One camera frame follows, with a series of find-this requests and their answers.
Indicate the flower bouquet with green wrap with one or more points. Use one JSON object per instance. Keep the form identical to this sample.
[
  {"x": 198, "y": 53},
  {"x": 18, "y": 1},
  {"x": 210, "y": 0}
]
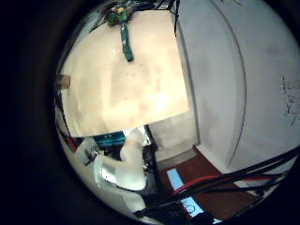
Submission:
[{"x": 126, "y": 40}]

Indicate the gold cylinder vase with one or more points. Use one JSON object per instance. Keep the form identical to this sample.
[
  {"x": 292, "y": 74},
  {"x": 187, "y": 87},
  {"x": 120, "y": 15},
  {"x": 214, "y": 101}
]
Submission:
[{"x": 64, "y": 82}]

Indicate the blue box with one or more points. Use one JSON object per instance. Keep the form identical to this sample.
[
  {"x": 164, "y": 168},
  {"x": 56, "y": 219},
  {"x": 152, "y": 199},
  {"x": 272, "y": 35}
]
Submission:
[{"x": 109, "y": 139}]

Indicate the brown door with glass panel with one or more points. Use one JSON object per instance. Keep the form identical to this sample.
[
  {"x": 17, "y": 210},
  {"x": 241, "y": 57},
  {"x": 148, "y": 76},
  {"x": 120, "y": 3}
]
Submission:
[{"x": 215, "y": 200}]

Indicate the black camera tripod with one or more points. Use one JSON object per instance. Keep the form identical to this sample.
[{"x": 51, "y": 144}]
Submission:
[{"x": 176, "y": 15}]

